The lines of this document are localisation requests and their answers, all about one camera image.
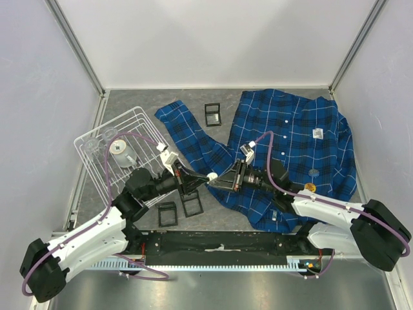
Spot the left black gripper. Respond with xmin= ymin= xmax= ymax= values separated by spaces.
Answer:
xmin=141 ymin=160 xmax=210 ymax=202

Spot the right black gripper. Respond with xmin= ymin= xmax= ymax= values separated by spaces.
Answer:
xmin=209 ymin=158 xmax=276 ymax=194

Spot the light blue round brooch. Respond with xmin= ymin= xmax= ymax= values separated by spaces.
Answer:
xmin=207 ymin=172 xmax=218 ymax=183

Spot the blue plaid shirt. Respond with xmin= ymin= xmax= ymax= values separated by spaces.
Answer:
xmin=154 ymin=90 xmax=358 ymax=233

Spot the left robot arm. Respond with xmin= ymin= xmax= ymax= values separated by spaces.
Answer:
xmin=19 ymin=161 xmax=217 ymax=303

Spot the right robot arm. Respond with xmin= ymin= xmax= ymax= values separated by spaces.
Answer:
xmin=207 ymin=160 xmax=412 ymax=271

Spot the orange round brooch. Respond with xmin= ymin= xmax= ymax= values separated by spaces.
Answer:
xmin=305 ymin=183 xmax=316 ymax=192

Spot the dark blue round brooch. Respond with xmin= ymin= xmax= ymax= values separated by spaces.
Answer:
xmin=308 ymin=169 xmax=319 ymax=178

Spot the white ceramic mug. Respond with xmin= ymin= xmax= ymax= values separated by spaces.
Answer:
xmin=109 ymin=139 xmax=137 ymax=169

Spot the clear glass right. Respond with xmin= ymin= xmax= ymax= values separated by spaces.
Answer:
xmin=101 ymin=127 xmax=119 ymax=144

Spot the clear glass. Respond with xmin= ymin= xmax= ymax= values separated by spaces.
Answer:
xmin=101 ymin=127 xmax=119 ymax=144
xmin=84 ymin=138 xmax=103 ymax=161

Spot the clear glass left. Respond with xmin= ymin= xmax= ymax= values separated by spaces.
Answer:
xmin=84 ymin=138 xmax=103 ymax=161

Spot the black frame front middle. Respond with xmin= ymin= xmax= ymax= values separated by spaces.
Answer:
xmin=180 ymin=190 xmax=204 ymax=218

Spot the black frame near rack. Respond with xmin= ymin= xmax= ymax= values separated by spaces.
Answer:
xmin=156 ymin=201 xmax=178 ymax=228

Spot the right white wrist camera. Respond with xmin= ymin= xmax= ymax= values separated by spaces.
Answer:
xmin=240 ymin=141 xmax=256 ymax=165

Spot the black frame at back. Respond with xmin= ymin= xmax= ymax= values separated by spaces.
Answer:
xmin=204 ymin=103 xmax=222 ymax=127

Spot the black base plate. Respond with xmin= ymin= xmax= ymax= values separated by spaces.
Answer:
xmin=122 ymin=231 xmax=319 ymax=257

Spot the white wire dish rack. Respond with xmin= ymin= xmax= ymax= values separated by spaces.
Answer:
xmin=74 ymin=107 xmax=174 ymax=225

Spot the light blue cable duct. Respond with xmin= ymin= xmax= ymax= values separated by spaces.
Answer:
xmin=87 ymin=256 xmax=321 ymax=272

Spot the left aluminium frame post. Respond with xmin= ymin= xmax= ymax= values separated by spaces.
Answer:
xmin=45 ymin=0 xmax=106 ymax=97

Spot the aluminium frame post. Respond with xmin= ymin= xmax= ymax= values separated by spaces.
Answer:
xmin=45 ymin=0 xmax=106 ymax=97
xmin=328 ymin=0 xmax=388 ymax=97

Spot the right aluminium frame post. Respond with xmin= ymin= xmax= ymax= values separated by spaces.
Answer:
xmin=328 ymin=0 xmax=388 ymax=97

